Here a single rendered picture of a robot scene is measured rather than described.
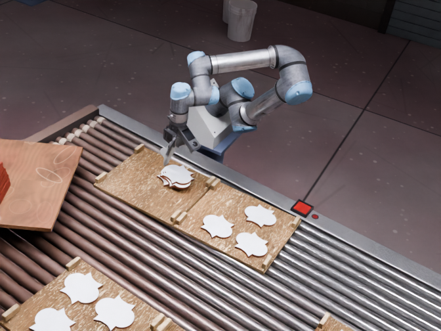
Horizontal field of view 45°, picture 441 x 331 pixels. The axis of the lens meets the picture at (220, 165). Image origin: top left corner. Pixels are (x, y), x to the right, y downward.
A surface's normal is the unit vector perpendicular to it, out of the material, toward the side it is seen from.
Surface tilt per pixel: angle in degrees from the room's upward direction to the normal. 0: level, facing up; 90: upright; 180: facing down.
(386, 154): 0
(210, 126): 46
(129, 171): 0
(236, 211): 0
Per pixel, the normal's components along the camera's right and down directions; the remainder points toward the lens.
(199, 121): -0.50, 0.49
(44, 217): 0.11, -0.78
